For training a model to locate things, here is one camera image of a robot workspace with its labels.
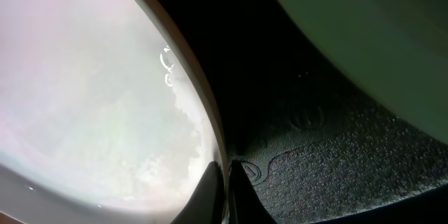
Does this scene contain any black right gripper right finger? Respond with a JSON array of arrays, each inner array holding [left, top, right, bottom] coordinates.
[[229, 160, 277, 224]]

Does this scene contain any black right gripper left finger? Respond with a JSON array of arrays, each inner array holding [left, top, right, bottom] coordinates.
[[171, 162, 225, 224]]

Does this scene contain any white plate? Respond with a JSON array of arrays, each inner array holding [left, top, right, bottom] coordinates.
[[1, 0, 228, 223]]

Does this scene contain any black round tray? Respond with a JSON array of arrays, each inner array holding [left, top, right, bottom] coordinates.
[[158, 0, 447, 223]]

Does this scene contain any mint green plate right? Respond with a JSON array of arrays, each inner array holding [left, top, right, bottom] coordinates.
[[278, 0, 447, 142]]

